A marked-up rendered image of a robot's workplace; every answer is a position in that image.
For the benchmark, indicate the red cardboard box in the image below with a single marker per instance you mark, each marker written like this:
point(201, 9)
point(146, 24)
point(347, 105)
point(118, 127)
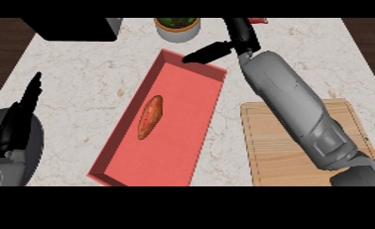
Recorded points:
point(161, 120)

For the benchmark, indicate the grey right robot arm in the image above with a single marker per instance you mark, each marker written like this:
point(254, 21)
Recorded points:
point(292, 104)

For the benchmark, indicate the grey pot with green plant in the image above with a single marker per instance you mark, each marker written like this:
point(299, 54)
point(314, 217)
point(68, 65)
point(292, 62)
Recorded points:
point(177, 29)

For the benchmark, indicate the black appliance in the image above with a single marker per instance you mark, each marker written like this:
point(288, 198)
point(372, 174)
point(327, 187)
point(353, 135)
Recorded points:
point(78, 28)

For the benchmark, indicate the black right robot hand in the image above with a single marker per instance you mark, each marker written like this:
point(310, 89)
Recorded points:
point(240, 34)

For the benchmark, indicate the orange sweet potato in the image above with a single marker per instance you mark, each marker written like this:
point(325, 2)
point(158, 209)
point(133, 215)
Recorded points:
point(149, 117)

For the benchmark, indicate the wooden cutting board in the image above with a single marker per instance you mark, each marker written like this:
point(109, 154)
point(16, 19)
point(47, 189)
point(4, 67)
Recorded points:
point(282, 153)

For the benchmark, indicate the red object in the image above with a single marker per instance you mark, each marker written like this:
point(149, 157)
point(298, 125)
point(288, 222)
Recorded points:
point(257, 20)

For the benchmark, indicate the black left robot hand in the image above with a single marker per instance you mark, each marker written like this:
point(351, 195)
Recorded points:
point(22, 114)

